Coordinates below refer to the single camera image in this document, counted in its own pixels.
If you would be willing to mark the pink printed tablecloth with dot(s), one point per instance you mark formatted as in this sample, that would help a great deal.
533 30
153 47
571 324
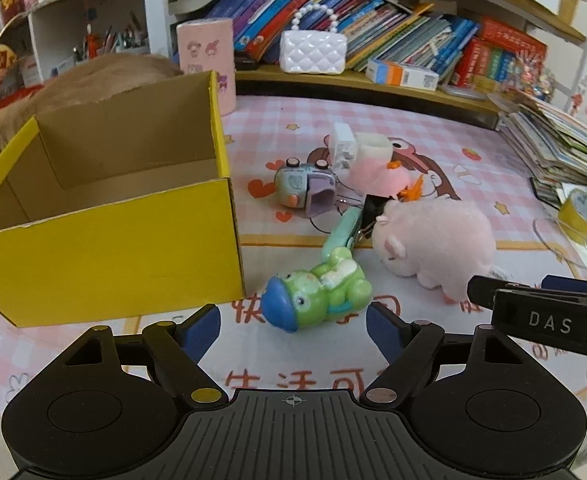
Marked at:
283 125

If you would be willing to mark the stack of picture books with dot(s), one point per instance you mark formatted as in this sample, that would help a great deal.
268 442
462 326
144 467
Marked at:
558 140

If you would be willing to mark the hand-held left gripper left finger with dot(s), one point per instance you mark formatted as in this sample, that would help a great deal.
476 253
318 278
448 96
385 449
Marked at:
206 326

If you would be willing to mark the white shelf unit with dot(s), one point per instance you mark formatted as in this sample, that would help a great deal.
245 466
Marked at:
48 30

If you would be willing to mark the pink plush duck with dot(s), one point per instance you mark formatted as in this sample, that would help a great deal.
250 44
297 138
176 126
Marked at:
373 177

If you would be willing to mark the white quilted purse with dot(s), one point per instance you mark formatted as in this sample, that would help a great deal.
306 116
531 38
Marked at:
313 52

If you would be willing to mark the grey purple toy car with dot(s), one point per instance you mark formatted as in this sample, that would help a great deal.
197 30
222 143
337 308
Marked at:
298 185

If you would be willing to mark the yellow cardboard box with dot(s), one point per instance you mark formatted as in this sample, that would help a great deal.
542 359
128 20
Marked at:
123 250

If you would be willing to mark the pen holder with pens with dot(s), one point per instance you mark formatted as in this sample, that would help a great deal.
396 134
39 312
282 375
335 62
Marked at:
113 42

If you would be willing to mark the pink plush pig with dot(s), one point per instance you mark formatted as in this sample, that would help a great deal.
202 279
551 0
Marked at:
438 240

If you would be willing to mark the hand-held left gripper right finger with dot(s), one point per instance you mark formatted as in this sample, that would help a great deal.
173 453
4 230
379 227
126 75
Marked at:
381 326

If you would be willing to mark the row of colourful books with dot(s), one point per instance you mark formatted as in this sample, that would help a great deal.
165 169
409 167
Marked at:
398 30

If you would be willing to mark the green frog toy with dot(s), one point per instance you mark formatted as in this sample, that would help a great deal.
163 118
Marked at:
343 285

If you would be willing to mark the orange white medicine box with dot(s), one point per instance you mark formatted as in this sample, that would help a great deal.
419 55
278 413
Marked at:
401 75

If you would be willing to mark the cream square block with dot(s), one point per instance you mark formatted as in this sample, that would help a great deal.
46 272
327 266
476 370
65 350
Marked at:
373 146

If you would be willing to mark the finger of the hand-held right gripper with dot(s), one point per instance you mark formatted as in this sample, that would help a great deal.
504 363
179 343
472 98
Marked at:
578 286
483 290

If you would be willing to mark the tan fluffy cat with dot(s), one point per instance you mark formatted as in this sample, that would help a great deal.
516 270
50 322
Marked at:
98 75

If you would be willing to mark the pink cylindrical holder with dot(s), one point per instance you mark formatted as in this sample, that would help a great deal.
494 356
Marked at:
206 55

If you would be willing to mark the teal plastic clip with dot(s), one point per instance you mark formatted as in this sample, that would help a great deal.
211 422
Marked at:
341 232

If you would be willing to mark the wooden bookshelf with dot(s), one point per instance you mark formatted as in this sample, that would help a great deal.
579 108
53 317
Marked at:
323 82

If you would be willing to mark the yellow tape roll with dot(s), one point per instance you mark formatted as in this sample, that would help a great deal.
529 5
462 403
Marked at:
581 210

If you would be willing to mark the white charger plug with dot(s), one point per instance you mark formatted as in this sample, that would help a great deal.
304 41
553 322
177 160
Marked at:
342 142

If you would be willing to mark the black binder clip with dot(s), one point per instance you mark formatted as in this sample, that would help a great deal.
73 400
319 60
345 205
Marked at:
373 208

